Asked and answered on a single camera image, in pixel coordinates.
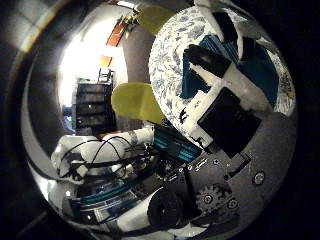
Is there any large orange wall panel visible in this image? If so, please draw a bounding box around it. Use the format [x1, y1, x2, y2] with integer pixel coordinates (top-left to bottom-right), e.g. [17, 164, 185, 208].
[106, 20, 130, 48]

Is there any yellow-green chair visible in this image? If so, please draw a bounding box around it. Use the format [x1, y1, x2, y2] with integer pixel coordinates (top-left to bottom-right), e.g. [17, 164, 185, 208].
[110, 82, 165, 125]
[137, 5, 175, 36]

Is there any blue striped cloth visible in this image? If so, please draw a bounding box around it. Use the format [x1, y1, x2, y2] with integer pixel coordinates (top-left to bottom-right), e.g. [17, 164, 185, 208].
[179, 34, 280, 108]

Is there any black cable bundle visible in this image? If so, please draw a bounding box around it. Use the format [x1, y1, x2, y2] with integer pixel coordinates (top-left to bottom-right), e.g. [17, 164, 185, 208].
[58, 135, 158, 179]

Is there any small orange wall panel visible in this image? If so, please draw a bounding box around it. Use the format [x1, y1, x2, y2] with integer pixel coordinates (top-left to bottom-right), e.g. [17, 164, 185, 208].
[98, 54, 114, 69]

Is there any black shelf cart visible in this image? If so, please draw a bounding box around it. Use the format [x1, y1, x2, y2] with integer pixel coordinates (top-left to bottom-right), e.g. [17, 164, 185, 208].
[71, 81, 117, 136]

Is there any black teal striped box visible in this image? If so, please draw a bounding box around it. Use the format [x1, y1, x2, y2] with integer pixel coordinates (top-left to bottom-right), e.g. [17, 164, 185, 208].
[152, 127, 203, 165]

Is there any blue floral tablecloth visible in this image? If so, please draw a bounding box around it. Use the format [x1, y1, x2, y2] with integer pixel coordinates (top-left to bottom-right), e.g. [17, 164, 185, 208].
[148, 5, 297, 135]

